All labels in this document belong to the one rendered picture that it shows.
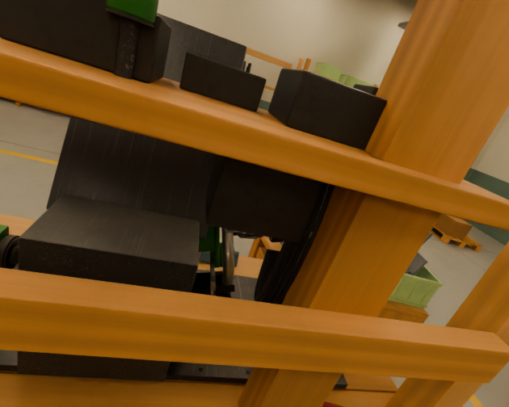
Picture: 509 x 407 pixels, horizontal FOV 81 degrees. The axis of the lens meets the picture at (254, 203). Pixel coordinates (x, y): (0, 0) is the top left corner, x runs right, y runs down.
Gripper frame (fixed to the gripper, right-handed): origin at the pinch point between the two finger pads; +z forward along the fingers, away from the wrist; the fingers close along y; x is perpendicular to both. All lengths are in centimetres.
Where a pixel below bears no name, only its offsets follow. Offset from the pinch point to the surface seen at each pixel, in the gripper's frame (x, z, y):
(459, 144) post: 1, -28, 46
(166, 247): 7.8, 14.3, 17.8
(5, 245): 5.2, 45.1, 14.1
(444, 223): -104, -428, -394
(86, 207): -2.3, 31.3, 14.2
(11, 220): -15, 73, -32
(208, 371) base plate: 34.5, 6.5, -8.3
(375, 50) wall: -457, -338, -339
